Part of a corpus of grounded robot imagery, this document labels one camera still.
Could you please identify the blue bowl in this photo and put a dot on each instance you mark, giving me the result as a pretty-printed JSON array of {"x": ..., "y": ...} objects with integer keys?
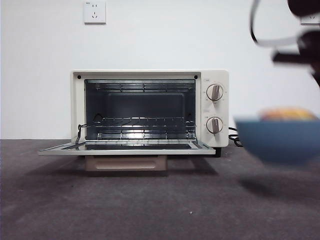
[{"x": 280, "y": 140}]

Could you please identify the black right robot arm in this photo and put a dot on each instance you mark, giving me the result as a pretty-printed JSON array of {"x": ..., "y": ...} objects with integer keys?
[{"x": 310, "y": 42}]

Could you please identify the tan oven knob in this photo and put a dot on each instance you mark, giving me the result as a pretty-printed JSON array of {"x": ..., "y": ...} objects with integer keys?
[
  {"x": 215, "y": 92},
  {"x": 214, "y": 125}
]

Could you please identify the white toaster oven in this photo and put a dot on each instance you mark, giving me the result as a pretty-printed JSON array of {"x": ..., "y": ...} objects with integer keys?
[{"x": 215, "y": 75}]

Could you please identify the white wall socket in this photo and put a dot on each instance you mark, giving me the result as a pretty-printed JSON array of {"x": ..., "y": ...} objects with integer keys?
[
  {"x": 306, "y": 21},
  {"x": 95, "y": 12}
]

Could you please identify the red yellow apple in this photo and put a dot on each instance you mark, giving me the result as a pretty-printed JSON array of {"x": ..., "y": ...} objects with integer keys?
[{"x": 287, "y": 114}]

